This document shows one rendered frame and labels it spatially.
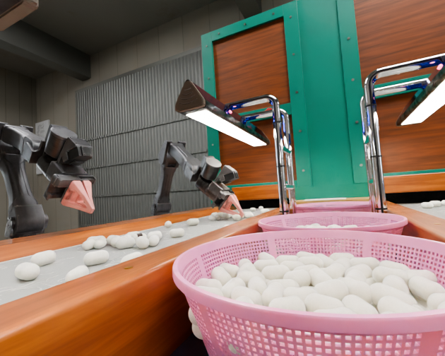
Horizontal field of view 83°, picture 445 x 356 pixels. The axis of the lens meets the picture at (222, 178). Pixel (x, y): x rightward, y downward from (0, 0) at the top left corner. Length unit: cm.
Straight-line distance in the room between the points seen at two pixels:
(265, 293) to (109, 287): 13
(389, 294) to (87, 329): 23
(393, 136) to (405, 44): 40
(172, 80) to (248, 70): 217
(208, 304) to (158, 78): 364
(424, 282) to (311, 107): 114
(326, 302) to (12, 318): 21
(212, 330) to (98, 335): 8
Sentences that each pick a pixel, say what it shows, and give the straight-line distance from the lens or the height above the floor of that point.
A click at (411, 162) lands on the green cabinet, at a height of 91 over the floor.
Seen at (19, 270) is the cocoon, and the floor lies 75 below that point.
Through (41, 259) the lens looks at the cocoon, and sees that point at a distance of 48.
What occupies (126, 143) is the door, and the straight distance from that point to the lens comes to 389.
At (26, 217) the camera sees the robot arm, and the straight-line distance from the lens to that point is 89.
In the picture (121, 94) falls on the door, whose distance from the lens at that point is 416.
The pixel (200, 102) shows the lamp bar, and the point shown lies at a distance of 61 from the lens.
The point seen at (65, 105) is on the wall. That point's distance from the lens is 526.
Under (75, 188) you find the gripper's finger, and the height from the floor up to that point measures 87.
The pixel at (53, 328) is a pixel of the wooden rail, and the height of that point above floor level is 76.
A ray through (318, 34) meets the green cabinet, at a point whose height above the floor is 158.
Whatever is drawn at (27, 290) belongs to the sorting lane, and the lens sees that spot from 37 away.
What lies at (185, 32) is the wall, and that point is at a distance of 382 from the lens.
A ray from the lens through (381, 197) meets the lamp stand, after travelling 72.
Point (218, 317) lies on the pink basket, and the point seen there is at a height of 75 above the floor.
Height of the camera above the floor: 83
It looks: 4 degrees up
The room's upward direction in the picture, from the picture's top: 4 degrees counter-clockwise
